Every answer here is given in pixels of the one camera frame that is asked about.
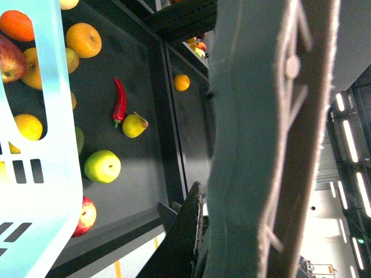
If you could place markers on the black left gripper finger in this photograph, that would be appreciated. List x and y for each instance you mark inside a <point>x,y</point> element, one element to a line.
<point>177,254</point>

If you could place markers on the light blue plastic basket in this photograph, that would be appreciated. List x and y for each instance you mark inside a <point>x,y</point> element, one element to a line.
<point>41,201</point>

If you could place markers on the yellow lemon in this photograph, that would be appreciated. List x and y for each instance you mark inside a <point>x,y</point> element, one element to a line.
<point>29,126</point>

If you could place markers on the grey basket handle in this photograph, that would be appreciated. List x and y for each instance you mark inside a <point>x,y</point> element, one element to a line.
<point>270,71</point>

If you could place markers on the black fruit shelf tray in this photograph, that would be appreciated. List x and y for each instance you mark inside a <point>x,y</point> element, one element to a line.
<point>150,172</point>

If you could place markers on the orange on neighbour shelf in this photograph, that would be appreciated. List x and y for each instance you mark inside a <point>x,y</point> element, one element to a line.
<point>181,82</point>

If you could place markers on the red apple front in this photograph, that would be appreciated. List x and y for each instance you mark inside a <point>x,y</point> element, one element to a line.
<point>87,217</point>

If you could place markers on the green apple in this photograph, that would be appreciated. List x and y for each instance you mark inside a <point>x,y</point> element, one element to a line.
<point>102,166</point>

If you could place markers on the yellow green pear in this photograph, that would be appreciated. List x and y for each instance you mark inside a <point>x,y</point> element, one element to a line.
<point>134,125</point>

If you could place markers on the green avocado right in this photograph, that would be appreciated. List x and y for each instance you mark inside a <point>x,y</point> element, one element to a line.
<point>79,139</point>

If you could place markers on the red chili pepper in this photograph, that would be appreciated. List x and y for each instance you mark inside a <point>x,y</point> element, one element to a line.
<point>120,108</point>

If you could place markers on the brown kiwi front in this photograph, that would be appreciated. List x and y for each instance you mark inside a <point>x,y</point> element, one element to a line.
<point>73,100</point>

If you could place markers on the brown kiwi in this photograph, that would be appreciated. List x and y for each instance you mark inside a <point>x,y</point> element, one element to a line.
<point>72,60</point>
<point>73,100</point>

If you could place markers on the brown kiwi back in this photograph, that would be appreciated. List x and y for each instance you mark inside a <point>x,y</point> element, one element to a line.
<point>72,60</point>

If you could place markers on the orange yellow mango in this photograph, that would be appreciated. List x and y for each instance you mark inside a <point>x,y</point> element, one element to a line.
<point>32,75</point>

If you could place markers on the orange yellow round pear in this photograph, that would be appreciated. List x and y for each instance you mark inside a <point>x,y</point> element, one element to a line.
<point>84,40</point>

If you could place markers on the red yellow apple centre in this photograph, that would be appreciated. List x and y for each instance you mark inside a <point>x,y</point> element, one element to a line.
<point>13,61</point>

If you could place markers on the white pear back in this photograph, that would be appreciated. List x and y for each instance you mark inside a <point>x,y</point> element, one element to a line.
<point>68,4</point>

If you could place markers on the small orange mandarin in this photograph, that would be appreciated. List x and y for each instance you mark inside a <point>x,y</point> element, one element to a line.
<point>17,25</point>

